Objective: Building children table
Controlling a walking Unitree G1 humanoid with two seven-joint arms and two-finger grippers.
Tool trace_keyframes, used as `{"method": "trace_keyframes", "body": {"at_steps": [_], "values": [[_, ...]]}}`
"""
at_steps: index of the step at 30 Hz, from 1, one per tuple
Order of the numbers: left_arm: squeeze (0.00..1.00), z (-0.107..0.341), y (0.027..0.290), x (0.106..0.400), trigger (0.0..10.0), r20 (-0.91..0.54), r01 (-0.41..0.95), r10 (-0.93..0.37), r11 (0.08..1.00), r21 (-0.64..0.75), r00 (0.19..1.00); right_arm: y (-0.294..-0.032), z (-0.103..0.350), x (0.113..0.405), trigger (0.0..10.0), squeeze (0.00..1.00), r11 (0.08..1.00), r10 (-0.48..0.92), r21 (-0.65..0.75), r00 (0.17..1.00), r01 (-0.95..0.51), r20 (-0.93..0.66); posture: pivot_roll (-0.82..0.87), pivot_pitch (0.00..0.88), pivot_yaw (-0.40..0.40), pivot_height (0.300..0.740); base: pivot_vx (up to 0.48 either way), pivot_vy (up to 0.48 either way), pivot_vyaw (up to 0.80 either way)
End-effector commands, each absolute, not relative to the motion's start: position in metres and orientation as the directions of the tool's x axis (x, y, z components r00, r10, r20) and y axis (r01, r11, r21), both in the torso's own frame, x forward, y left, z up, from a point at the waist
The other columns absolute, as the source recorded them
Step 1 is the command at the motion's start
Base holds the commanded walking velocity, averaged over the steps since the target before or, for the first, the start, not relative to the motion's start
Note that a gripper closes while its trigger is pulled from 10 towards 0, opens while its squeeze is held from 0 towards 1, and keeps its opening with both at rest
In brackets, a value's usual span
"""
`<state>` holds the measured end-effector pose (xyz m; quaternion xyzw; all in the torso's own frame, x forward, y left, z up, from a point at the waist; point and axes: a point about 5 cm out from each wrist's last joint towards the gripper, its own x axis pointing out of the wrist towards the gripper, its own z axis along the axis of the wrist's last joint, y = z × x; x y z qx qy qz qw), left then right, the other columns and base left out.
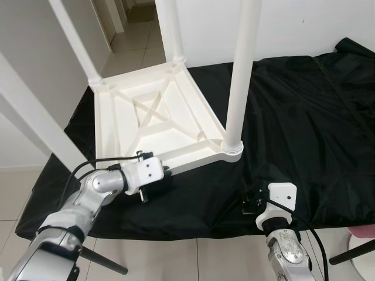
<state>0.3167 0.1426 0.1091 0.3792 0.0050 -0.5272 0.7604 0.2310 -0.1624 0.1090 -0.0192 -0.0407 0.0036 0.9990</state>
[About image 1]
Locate white plastic children table top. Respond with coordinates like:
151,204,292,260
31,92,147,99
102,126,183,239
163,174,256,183
91,59,244,176

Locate white plastic table leg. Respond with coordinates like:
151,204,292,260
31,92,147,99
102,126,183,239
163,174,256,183
49,0,109,90
0,53,87,167
223,0,263,160
154,0,188,66

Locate black fabric table cover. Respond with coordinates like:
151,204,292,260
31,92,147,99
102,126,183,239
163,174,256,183
15,38,375,241

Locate black metal table leg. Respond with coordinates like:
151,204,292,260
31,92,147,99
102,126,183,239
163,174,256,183
329,239,375,265
79,246,128,276

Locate pink plastic object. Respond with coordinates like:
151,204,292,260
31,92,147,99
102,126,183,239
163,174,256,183
349,225,375,238

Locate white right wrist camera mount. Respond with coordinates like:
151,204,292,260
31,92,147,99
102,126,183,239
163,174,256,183
257,183,298,230

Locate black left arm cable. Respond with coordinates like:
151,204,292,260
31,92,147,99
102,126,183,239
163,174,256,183
59,151,144,205

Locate white door frame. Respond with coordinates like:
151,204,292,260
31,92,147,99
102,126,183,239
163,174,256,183
94,0,127,44

